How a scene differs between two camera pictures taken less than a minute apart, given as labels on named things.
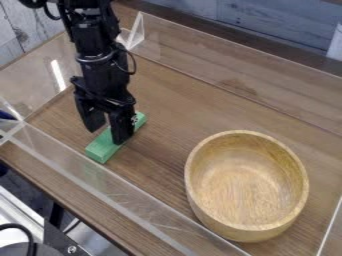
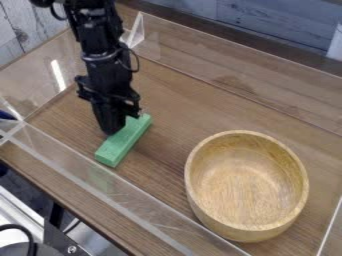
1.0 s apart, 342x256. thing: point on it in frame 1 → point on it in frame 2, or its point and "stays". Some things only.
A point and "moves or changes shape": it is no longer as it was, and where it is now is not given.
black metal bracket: [57, 239] stays
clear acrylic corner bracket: [131, 37] stays
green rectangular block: [103, 147] moves or changes shape
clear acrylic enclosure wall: [233, 157] stays
